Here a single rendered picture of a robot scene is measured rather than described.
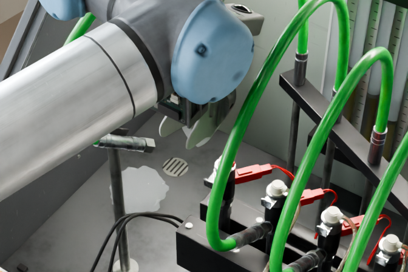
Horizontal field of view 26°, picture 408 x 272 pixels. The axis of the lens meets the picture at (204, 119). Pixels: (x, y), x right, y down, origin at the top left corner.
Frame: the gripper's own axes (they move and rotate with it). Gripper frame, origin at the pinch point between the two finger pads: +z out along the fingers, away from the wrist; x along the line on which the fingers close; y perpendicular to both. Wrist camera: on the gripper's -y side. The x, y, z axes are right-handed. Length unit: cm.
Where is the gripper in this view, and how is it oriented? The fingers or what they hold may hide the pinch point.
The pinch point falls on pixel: (200, 133)
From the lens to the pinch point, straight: 104.9
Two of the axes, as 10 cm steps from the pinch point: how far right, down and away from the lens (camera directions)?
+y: -5.6, 5.8, -5.9
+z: 0.0, 7.1, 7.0
